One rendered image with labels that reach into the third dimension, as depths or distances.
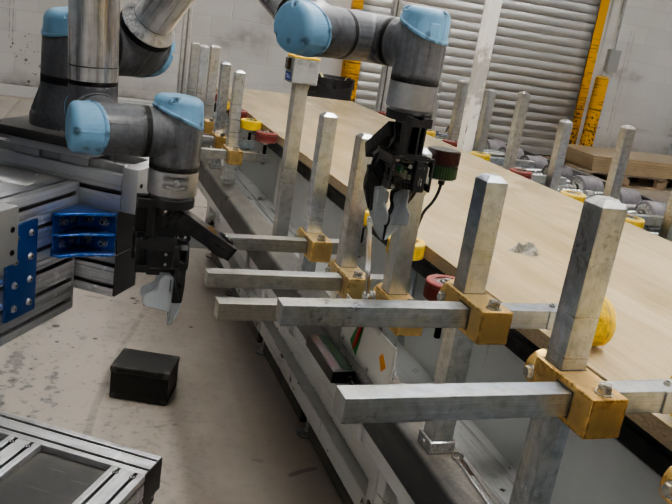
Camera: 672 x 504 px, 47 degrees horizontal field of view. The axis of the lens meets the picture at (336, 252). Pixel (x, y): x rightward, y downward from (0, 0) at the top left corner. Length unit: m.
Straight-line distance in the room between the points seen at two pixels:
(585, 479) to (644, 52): 10.20
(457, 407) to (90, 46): 0.76
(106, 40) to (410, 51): 0.45
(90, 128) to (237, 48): 8.12
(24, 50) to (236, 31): 2.28
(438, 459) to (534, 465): 0.27
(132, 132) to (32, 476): 1.08
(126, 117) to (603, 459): 0.86
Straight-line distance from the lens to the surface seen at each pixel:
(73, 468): 2.04
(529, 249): 1.76
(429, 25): 1.18
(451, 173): 1.37
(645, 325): 1.46
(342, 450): 2.28
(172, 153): 1.17
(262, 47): 9.28
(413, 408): 0.85
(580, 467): 1.32
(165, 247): 1.21
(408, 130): 1.18
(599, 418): 0.93
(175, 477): 2.39
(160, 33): 1.66
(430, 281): 1.40
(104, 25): 1.25
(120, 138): 1.15
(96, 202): 1.60
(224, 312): 1.28
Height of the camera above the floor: 1.33
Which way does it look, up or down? 17 degrees down
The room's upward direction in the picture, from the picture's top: 9 degrees clockwise
